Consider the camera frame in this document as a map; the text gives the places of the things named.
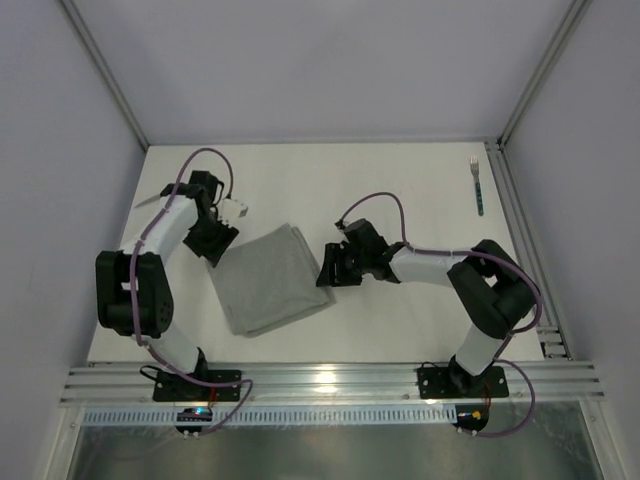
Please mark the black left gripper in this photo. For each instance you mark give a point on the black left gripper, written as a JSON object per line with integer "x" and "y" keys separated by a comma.
{"x": 211, "y": 242}

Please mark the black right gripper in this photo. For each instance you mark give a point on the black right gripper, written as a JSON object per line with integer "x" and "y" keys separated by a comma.
{"x": 336, "y": 265}

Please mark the grey cloth napkin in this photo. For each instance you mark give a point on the grey cloth napkin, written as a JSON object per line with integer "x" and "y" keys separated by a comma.
{"x": 268, "y": 283}

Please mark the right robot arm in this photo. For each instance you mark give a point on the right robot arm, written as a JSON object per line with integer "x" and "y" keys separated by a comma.
{"x": 493, "y": 290}

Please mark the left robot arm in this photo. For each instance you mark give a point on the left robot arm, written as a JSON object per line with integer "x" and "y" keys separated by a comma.
{"x": 134, "y": 297}

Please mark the left controller board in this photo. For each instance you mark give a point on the left controller board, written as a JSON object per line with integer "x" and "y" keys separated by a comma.
{"x": 194, "y": 421}

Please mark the controller board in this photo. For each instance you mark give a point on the controller board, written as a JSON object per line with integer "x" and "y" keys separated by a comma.
{"x": 471, "y": 418}
{"x": 194, "y": 421}

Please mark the right controller board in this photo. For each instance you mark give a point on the right controller board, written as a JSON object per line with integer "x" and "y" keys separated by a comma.
{"x": 471, "y": 418}

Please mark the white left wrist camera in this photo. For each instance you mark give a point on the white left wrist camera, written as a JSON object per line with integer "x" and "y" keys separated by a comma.
{"x": 231, "y": 211}

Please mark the knife with green handle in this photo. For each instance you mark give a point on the knife with green handle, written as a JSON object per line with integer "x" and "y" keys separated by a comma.
{"x": 147, "y": 201}

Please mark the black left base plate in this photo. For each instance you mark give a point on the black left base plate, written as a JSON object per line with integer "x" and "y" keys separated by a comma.
{"x": 170, "y": 387}

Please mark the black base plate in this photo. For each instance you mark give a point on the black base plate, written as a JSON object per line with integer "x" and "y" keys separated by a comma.
{"x": 170, "y": 387}
{"x": 453, "y": 382}

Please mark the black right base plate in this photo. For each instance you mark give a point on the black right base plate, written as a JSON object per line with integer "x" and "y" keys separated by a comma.
{"x": 453, "y": 382}

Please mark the slotted grey cable duct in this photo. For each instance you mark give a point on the slotted grey cable duct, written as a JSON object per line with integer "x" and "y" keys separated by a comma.
{"x": 279, "y": 416}

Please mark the aluminium front rail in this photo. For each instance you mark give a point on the aluminium front rail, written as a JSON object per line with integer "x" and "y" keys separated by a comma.
{"x": 317, "y": 384}

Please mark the aluminium rail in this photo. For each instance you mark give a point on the aluminium rail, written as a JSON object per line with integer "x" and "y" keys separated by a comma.
{"x": 550, "y": 331}
{"x": 317, "y": 384}

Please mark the fork with green handle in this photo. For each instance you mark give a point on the fork with green handle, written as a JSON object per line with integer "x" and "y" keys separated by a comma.
{"x": 475, "y": 172}

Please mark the aluminium right side rail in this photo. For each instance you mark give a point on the aluminium right side rail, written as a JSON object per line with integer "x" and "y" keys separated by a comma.
{"x": 550, "y": 331}

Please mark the left corner frame post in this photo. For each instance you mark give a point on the left corner frame post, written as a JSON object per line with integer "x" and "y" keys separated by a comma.
{"x": 99, "y": 62}

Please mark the corner frame post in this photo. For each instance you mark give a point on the corner frame post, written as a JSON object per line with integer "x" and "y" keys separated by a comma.
{"x": 569, "y": 23}
{"x": 99, "y": 62}

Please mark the right corner frame post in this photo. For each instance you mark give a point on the right corner frame post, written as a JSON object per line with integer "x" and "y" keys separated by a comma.
{"x": 569, "y": 23}

